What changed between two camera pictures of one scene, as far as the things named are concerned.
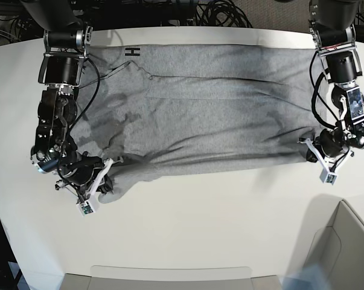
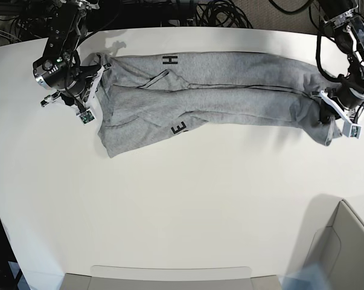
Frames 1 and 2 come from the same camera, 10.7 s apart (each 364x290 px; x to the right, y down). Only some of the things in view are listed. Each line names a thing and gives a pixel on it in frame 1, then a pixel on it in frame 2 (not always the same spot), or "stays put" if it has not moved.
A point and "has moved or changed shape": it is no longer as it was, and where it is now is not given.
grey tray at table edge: [110, 277] stays put
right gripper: [332, 146] → [350, 113]
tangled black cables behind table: [221, 13] stays put
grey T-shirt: [150, 109] has moved or changed shape
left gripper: [86, 174] → [82, 93]
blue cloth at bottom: [309, 277] stays put
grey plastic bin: [334, 236] stays put
